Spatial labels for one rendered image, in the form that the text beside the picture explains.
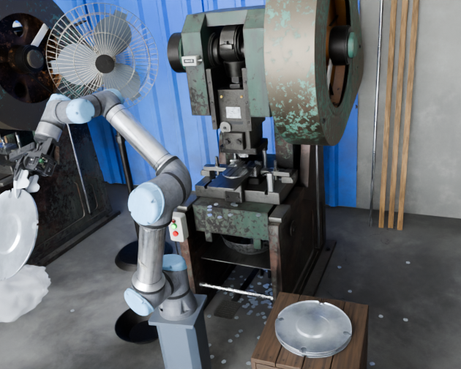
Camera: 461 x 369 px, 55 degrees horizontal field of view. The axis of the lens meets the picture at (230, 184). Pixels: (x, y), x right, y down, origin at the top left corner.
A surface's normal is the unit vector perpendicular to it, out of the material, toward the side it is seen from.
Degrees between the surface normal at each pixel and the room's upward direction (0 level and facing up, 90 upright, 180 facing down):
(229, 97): 90
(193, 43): 90
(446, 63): 90
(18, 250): 54
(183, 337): 90
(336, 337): 0
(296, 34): 77
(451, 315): 0
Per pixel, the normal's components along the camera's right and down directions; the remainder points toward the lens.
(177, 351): -0.23, 0.41
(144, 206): -0.52, 0.27
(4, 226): -0.51, -0.23
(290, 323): -0.10, -0.91
